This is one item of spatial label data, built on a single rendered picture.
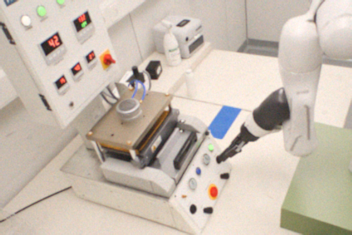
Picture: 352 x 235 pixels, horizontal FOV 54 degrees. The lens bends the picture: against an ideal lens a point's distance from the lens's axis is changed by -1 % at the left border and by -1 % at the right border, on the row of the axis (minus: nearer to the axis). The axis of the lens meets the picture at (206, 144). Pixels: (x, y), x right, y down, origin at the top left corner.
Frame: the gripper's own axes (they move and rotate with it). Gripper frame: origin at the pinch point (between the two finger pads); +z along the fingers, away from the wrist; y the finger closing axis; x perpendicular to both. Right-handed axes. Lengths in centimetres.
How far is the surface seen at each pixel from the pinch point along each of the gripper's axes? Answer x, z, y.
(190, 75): -29, 21, -46
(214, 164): -1.3, 4.6, 3.3
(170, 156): -16.9, 0.0, 14.6
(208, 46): -32, 33, -89
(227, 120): -2.4, 16.8, -31.6
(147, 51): -60, 50, -73
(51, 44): -63, -20, 19
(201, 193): -0.4, 5.2, 16.9
